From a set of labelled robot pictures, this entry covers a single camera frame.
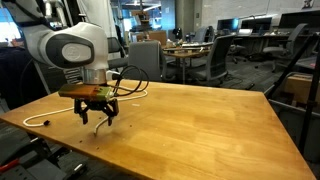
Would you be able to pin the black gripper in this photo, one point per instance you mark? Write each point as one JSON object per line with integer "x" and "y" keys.
{"x": 82, "y": 106}

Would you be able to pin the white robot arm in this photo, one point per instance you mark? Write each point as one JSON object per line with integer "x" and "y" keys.
{"x": 82, "y": 46}

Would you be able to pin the grey office chair centre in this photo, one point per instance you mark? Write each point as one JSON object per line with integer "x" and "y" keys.
{"x": 148, "y": 56}

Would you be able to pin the wooden desk with clutter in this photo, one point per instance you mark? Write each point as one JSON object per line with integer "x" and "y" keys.
{"x": 187, "y": 50}

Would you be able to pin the dark mesh office chair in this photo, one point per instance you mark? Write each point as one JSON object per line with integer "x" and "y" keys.
{"x": 214, "y": 69}

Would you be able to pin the black computer monitor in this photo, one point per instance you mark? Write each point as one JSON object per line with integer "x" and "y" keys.
{"x": 257, "y": 25}

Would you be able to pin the cardboard box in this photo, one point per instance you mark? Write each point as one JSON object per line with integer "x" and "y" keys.
{"x": 299, "y": 85}

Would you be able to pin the black tripod leg right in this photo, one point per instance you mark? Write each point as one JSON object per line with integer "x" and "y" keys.
{"x": 313, "y": 82}

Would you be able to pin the wrist camera yellow green mount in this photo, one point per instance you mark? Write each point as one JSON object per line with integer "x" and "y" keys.
{"x": 86, "y": 92}

